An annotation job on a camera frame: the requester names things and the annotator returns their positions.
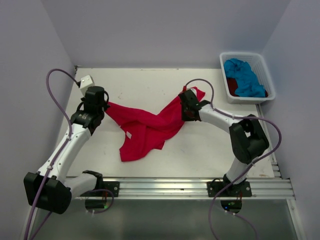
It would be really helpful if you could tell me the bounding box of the pink red t shirt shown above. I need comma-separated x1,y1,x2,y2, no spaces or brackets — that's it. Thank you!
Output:
104,86,207,163

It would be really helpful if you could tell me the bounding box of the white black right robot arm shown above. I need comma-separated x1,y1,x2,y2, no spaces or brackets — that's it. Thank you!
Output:
178,89,270,197

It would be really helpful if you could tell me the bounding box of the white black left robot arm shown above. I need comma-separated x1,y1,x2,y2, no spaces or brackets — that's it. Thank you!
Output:
23,86,109,214

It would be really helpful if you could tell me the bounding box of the dark red t shirt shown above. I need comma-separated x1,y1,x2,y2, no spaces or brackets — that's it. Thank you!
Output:
226,78,260,98

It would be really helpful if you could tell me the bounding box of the blue t shirt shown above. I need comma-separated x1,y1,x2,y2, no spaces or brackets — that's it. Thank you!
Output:
223,58,268,98

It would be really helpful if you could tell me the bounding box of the white plastic laundry basket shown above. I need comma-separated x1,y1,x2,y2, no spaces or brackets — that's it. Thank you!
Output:
219,51,276,105

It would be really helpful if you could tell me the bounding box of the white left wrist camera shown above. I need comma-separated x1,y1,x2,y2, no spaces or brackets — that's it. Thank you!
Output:
79,75,95,96

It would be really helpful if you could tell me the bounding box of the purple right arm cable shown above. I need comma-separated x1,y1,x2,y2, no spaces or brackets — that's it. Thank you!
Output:
183,78,283,240

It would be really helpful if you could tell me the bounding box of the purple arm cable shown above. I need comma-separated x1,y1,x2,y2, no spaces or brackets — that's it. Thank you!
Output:
23,68,115,240
183,78,283,240

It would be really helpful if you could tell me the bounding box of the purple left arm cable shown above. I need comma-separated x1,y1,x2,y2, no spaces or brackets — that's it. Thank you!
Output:
23,68,115,240

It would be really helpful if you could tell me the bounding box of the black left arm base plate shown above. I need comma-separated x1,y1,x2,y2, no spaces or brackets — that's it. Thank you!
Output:
101,180,120,198

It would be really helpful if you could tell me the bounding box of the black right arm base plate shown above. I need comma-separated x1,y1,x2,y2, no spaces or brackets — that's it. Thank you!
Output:
206,178,253,198

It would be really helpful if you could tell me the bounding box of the aluminium mounting rail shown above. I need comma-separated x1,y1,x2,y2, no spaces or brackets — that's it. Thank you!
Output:
59,176,295,201

